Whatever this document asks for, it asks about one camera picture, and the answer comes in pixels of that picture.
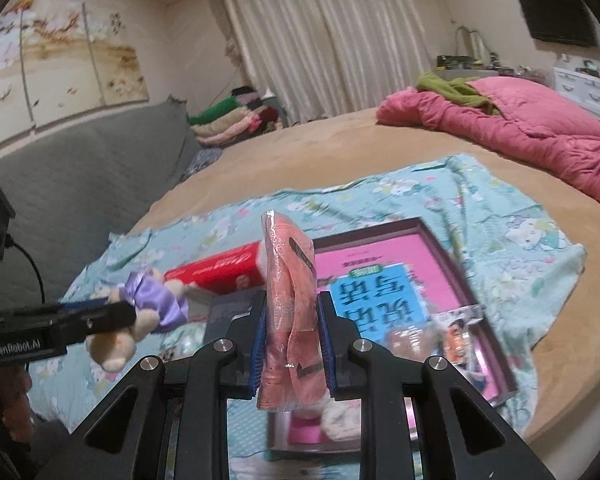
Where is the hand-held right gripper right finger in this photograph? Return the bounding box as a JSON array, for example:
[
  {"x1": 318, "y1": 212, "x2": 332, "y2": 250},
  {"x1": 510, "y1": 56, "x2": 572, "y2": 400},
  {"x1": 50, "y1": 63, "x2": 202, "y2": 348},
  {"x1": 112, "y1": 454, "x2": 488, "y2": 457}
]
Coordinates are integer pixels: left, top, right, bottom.
[{"x1": 317, "y1": 292, "x2": 556, "y2": 480}]

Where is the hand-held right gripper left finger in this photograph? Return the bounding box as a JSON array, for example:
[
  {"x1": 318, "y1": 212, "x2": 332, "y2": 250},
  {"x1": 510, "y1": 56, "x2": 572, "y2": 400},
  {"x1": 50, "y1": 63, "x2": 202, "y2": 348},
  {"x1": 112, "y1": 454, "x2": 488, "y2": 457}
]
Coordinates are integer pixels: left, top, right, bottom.
[{"x1": 45, "y1": 291, "x2": 268, "y2": 480}]

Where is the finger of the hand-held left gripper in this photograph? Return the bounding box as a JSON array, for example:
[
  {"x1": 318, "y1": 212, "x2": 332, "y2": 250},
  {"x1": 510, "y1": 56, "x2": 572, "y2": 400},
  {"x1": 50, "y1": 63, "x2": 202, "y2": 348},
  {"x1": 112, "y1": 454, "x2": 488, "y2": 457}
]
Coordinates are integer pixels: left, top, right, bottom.
[
  {"x1": 59, "y1": 298, "x2": 112, "y2": 311},
  {"x1": 55, "y1": 302, "x2": 137, "y2": 346}
]

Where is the salmon pink packet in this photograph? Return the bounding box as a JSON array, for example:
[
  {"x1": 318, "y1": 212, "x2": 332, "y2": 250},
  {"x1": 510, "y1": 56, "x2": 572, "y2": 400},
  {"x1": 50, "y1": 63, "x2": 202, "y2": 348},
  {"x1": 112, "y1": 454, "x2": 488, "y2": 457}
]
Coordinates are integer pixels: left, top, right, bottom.
[{"x1": 257, "y1": 210, "x2": 329, "y2": 412}]

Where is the beige plush bear purple dress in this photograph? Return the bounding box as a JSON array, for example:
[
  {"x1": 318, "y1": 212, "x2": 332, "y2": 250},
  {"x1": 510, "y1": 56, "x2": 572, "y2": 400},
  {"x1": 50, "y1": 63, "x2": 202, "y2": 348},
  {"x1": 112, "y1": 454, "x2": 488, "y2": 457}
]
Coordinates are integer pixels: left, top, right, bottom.
[{"x1": 86, "y1": 269, "x2": 191, "y2": 374}]

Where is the dark blue box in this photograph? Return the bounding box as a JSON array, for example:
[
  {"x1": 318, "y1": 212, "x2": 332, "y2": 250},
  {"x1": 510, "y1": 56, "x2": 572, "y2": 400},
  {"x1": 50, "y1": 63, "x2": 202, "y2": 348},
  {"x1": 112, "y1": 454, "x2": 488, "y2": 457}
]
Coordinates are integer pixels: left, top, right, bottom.
[{"x1": 205, "y1": 292, "x2": 262, "y2": 344}]

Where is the red and white tissue box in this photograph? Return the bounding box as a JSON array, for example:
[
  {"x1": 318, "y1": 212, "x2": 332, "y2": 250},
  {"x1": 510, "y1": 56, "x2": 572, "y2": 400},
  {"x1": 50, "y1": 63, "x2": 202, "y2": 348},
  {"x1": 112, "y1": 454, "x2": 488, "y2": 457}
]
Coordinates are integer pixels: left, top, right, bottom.
[{"x1": 164, "y1": 241, "x2": 269, "y2": 295}]

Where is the grey quilted headboard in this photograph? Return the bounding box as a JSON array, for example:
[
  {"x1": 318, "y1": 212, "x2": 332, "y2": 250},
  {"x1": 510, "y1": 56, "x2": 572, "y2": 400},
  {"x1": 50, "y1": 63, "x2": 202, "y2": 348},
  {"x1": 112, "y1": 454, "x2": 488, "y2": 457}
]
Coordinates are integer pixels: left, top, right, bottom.
[{"x1": 0, "y1": 95, "x2": 202, "y2": 312}]

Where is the clear plastic snack packet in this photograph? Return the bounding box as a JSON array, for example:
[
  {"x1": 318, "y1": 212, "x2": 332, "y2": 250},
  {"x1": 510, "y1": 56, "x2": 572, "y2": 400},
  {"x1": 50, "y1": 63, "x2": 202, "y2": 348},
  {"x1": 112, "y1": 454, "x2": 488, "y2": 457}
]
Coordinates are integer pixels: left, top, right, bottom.
[{"x1": 442, "y1": 322, "x2": 482, "y2": 377}]

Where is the white snack packet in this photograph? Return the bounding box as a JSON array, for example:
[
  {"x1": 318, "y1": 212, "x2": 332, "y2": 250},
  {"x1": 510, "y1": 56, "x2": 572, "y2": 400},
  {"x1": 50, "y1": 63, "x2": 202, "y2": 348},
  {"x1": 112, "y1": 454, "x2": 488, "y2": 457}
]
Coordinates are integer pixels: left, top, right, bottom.
[{"x1": 432, "y1": 305, "x2": 485, "y2": 329}]

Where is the dark patterned cloth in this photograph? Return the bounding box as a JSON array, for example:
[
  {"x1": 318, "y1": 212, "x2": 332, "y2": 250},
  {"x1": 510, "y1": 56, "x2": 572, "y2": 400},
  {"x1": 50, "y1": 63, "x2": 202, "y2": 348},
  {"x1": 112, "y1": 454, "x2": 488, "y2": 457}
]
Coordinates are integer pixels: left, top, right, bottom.
[{"x1": 182, "y1": 147, "x2": 227, "y2": 182}]

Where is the tan bed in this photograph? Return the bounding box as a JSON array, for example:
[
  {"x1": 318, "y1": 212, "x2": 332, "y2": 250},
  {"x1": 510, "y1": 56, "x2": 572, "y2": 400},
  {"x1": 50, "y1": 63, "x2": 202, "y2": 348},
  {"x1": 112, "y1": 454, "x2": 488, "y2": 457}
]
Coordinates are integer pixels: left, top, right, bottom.
[{"x1": 130, "y1": 107, "x2": 600, "y2": 441}]

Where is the cat print blue blanket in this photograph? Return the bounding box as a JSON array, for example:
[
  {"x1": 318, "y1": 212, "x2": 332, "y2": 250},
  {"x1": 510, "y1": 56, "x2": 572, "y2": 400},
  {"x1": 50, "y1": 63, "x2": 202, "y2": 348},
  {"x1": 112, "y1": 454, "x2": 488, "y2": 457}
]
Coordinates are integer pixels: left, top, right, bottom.
[{"x1": 27, "y1": 154, "x2": 588, "y2": 480}]

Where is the pile of folded clothes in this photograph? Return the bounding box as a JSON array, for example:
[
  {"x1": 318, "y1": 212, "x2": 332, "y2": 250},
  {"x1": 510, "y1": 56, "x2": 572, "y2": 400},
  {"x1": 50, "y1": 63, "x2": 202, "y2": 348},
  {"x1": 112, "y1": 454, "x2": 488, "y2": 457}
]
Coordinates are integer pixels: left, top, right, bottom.
[{"x1": 186, "y1": 87, "x2": 287, "y2": 149}]

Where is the green cloth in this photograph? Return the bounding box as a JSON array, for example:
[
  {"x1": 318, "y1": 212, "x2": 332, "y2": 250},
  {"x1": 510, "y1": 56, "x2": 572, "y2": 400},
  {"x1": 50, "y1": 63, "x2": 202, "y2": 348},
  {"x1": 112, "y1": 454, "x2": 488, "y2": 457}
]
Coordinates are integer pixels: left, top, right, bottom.
[{"x1": 416, "y1": 71, "x2": 502, "y2": 117}]

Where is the pink quilt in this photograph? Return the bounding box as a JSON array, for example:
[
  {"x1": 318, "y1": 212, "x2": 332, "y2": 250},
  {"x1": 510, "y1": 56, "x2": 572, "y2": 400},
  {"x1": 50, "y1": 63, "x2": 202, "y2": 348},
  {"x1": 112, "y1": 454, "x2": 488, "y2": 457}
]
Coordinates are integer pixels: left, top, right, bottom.
[{"x1": 376, "y1": 77, "x2": 600, "y2": 212}]

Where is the white curtain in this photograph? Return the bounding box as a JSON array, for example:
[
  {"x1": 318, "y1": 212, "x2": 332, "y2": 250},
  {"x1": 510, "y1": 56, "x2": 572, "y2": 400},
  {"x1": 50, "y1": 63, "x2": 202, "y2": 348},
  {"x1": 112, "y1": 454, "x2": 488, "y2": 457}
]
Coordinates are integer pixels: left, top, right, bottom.
[{"x1": 215, "y1": 0, "x2": 434, "y2": 127}]

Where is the black and yellow box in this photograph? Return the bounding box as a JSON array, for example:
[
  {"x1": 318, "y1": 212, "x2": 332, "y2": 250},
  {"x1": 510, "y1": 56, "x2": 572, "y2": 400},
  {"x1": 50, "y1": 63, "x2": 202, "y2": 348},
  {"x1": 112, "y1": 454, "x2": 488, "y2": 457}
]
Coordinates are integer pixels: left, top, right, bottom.
[{"x1": 435, "y1": 55, "x2": 482, "y2": 69}]

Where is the tall shiny container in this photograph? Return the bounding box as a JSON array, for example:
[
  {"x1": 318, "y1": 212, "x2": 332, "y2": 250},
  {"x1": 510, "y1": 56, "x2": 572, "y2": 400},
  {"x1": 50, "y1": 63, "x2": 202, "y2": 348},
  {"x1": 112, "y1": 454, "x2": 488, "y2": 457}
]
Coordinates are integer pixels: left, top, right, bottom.
[{"x1": 455, "y1": 25, "x2": 487, "y2": 62}]

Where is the white drawer cabinet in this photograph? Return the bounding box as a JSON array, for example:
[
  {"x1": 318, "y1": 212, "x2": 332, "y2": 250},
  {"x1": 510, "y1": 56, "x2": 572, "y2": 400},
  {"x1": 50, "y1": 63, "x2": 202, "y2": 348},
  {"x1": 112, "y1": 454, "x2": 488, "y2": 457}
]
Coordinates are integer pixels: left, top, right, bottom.
[{"x1": 552, "y1": 65, "x2": 600, "y2": 122}]

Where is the black cable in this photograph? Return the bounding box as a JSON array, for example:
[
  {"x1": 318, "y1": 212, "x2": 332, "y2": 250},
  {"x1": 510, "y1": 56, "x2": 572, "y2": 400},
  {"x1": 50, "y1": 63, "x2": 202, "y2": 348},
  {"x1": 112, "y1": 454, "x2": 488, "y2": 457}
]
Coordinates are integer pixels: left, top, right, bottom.
[{"x1": 6, "y1": 237, "x2": 48, "y2": 307}]

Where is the blossom wall painting panel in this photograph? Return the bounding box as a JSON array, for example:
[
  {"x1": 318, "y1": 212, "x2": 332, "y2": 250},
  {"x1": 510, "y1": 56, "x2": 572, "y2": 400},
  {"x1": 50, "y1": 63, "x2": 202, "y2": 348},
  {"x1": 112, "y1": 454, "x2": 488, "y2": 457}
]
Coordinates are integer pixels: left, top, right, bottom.
[
  {"x1": 82, "y1": 0, "x2": 152, "y2": 109},
  {"x1": 0, "y1": 0, "x2": 35, "y2": 159},
  {"x1": 17, "y1": 2, "x2": 104, "y2": 129}
]

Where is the black wall television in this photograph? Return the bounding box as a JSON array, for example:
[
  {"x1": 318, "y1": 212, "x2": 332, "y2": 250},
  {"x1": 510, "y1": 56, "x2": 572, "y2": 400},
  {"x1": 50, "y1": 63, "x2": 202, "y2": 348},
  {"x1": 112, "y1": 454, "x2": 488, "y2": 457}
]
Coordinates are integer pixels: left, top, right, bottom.
[{"x1": 515, "y1": 0, "x2": 600, "y2": 49}]

